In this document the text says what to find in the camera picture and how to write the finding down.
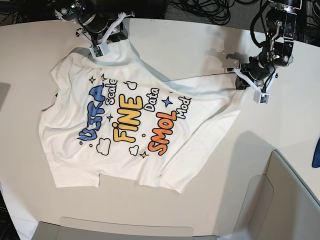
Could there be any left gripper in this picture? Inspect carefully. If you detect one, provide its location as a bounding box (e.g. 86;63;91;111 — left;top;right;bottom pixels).
235;56;276;90

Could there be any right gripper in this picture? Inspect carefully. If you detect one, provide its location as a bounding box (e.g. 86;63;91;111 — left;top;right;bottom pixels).
79;13;118;34

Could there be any white printed t-shirt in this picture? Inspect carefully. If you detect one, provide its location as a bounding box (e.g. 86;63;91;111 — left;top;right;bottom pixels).
39;40;246;193

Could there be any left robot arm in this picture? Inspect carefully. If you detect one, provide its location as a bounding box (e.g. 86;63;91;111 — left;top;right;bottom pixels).
232;0;302;93

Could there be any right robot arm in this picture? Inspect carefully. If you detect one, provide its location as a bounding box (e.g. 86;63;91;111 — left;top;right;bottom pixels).
51;0;118;34

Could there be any blue cloth at edge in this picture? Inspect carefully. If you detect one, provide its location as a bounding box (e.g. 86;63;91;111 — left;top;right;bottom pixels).
311;139;320;168

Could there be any grey cardboard box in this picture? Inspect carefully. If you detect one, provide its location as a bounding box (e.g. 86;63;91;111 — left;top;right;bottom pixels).
33;150;320;240

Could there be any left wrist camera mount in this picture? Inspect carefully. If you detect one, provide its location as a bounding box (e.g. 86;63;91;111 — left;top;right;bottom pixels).
226;67;278;104

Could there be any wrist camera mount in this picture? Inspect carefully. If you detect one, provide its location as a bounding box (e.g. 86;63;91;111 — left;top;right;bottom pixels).
226;67;278;104
71;11;136;59

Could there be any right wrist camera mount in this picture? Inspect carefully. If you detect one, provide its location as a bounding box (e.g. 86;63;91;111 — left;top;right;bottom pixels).
71;11;136;59

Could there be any black cable bundle background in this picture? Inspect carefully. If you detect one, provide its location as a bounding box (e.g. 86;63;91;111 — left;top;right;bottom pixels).
165;0;320;47

